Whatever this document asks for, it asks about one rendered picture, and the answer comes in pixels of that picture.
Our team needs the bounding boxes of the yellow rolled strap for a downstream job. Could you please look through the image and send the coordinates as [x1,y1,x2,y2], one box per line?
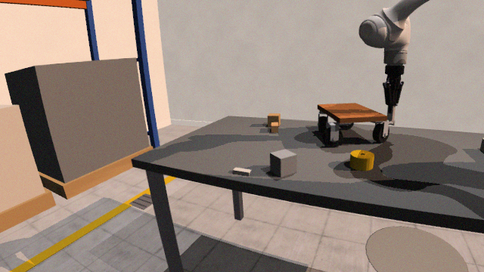
[349,150,374,171]

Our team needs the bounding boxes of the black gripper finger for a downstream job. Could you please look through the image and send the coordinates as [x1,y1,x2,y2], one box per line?
[383,78,397,121]
[393,79,404,121]

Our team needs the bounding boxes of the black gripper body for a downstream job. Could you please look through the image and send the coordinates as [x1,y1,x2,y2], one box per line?
[385,65,405,88]

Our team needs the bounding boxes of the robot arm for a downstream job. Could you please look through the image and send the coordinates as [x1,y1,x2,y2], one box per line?
[358,0,429,66]

